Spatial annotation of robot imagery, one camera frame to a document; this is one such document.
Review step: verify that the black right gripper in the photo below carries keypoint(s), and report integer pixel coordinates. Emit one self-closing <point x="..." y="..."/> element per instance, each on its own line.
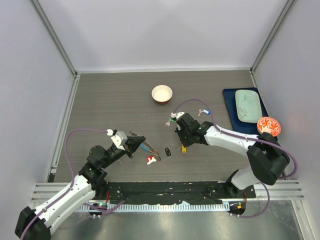
<point x="186" y="143"/>

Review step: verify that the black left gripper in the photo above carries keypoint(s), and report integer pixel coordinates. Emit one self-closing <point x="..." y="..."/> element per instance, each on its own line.
<point x="133" y="143"/>

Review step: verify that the yellow tag key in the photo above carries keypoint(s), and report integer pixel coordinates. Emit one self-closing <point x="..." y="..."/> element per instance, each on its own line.
<point x="183" y="149"/>

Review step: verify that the black tag key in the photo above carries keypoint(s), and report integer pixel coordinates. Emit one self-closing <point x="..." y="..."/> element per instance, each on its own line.
<point x="168" y="152"/>

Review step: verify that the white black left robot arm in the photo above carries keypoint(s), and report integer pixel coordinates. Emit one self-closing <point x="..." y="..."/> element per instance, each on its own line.
<point x="41" y="222"/>

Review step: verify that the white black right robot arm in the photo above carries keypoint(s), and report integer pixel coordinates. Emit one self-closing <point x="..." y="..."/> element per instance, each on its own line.
<point x="267" y="159"/>

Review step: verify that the red key tag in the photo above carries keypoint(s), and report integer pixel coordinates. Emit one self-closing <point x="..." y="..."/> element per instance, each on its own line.
<point x="151" y="159"/>

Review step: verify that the green tag key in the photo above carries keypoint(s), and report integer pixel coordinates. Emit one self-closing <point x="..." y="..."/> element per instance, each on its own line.
<point x="168" y="123"/>

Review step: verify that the blue tag key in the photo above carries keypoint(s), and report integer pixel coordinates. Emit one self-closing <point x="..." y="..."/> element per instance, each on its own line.
<point x="203" y="111"/>

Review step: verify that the red bowl white inside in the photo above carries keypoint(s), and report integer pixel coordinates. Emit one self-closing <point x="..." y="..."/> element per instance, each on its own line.
<point x="161" y="94"/>

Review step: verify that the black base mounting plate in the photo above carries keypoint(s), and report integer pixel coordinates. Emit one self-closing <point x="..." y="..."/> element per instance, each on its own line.
<point x="169" y="193"/>

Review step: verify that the pale green rectangular plate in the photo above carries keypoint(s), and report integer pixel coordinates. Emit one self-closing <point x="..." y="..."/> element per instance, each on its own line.
<point x="248" y="106"/>

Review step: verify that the orange white patterned bowl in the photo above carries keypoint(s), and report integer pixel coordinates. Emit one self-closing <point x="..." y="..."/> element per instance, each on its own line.
<point x="268" y="125"/>

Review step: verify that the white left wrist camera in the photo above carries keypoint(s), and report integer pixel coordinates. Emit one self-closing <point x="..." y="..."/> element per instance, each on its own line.
<point x="119" y="138"/>

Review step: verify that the perforated cable duct strip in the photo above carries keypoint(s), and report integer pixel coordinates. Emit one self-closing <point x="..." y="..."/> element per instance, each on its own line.
<point x="183" y="207"/>

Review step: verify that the aluminium frame rail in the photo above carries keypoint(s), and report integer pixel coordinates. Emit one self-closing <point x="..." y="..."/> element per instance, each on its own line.
<point x="53" y="36"/>

